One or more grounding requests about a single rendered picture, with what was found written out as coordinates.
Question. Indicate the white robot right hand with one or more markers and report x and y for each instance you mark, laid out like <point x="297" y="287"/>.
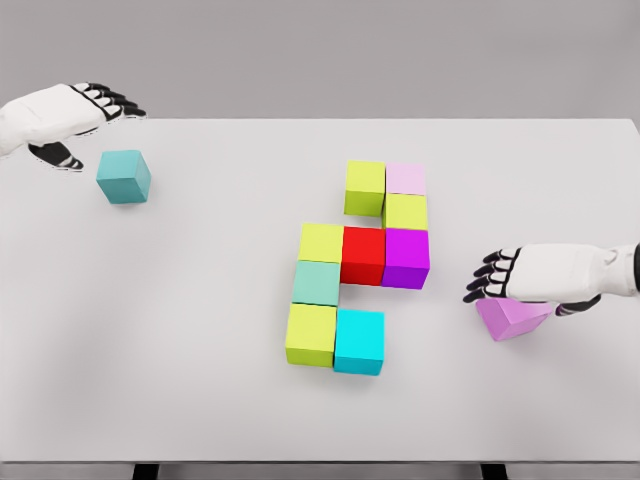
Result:
<point x="555" y="272"/>

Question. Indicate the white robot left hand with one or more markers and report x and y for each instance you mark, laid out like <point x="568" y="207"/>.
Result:
<point x="60" y="112"/>

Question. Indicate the orchid pink block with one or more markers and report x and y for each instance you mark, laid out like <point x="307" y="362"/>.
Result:
<point x="510" y="320"/>

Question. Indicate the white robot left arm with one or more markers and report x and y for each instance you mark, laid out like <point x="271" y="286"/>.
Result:
<point x="10" y="127"/>

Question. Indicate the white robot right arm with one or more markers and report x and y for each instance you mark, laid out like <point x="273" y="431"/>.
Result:
<point x="622" y="270"/>

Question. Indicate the teal block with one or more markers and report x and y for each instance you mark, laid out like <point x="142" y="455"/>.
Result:
<point x="122" y="177"/>

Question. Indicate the purple block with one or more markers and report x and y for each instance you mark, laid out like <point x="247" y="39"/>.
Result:
<point x="406" y="257"/>

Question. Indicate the yellow-green block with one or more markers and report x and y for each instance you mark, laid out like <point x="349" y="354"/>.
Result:
<point x="364" y="187"/>
<point x="321" y="243"/>
<point x="406" y="212"/>
<point x="310" y="334"/>

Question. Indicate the pale pink block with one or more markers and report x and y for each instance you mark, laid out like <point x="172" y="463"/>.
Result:
<point x="406" y="178"/>

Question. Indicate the red block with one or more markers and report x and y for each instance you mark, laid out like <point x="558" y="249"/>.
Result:
<point x="363" y="255"/>

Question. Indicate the bright cyan block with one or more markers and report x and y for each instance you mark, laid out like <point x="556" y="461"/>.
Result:
<point x="359" y="342"/>

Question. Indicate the mint green block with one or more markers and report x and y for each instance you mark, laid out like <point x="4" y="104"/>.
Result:
<point x="316" y="283"/>

